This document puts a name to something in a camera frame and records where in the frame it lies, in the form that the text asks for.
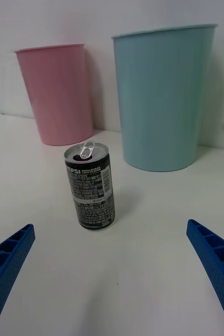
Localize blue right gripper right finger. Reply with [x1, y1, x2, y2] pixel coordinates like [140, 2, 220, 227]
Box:
[186, 219, 224, 336]

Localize pink plastic bin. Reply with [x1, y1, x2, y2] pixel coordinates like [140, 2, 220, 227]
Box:
[14, 43, 94, 146]

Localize pale blue plastic bin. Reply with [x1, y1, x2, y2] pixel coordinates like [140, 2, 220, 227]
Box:
[111, 23, 219, 173]

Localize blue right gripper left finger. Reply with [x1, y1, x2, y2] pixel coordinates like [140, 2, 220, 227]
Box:
[0, 223, 36, 336]

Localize black drink can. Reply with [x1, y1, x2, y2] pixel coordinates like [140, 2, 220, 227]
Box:
[63, 141, 116, 230]

